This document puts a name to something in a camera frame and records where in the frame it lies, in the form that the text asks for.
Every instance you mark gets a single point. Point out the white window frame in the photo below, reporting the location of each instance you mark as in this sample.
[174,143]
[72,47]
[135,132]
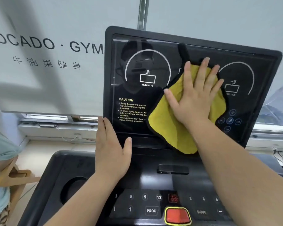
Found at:
[51,121]

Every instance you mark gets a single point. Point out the yellow microfiber cloth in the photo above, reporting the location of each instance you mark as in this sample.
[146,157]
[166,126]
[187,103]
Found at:
[165,125]

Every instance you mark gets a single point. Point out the black treadmill console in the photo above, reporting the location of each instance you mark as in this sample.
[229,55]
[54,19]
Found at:
[132,110]

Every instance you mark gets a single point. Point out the red stop button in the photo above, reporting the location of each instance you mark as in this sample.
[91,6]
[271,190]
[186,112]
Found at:
[177,216]

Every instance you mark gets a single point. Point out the person's left forearm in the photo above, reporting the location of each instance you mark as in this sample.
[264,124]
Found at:
[89,202]

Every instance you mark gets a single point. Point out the person's right hand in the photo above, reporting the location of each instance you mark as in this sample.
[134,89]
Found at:
[195,101]

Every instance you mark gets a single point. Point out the person's left thumb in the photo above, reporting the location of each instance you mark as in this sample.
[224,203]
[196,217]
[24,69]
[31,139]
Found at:
[127,148]

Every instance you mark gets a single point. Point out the person's right middle finger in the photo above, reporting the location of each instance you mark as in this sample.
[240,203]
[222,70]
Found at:
[203,70]

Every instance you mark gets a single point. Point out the person's left hand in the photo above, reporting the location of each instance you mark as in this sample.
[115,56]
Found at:
[109,157]

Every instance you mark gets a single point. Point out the wooden chair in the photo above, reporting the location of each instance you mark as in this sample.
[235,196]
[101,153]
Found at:
[18,178]

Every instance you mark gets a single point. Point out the person's right little finger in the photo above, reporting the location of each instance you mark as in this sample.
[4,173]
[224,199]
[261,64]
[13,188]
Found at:
[218,88]

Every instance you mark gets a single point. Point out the person's left middle finger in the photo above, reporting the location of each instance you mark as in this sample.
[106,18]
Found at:
[100,125]

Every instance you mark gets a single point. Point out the person's right thumb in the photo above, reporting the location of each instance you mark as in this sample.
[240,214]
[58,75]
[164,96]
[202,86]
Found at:
[171,98]

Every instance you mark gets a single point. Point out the white printed roller blind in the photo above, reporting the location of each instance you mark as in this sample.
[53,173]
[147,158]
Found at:
[49,75]

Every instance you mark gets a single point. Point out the person's right forearm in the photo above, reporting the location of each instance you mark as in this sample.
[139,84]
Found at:
[238,176]

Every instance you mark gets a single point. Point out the plain white roller blind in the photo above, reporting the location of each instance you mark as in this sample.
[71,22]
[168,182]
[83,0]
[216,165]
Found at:
[214,21]

